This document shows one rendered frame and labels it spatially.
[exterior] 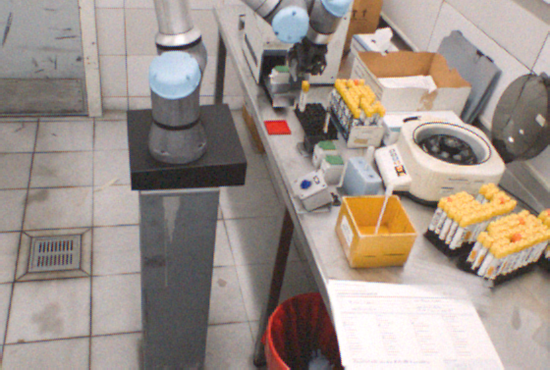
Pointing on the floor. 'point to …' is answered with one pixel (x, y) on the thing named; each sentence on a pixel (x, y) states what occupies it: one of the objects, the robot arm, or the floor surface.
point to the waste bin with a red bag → (301, 334)
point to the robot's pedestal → (176, 274)
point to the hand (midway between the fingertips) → (295, 71)
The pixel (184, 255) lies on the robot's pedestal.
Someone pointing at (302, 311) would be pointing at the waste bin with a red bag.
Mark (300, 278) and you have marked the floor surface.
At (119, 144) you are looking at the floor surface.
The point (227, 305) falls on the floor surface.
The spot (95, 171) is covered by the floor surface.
